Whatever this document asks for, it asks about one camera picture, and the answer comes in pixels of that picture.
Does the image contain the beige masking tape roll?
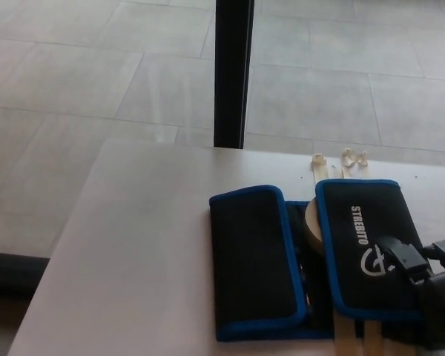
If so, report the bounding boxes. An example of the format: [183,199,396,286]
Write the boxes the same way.
[304,199,324,256]

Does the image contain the long beige tape strip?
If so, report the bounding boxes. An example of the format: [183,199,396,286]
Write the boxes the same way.
[309,153,323,184]

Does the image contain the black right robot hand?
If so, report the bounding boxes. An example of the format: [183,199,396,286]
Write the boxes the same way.
[378,233,445,356]

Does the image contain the black toolkit case blue trim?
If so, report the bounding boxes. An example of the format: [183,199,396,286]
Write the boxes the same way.
[208,179,433,343]

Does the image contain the crumpled beige tape piece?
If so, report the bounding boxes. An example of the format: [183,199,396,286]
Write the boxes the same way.
[340,148,369,181]

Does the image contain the black vertical post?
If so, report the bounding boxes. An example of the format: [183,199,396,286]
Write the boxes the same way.
[213,0,257,150]

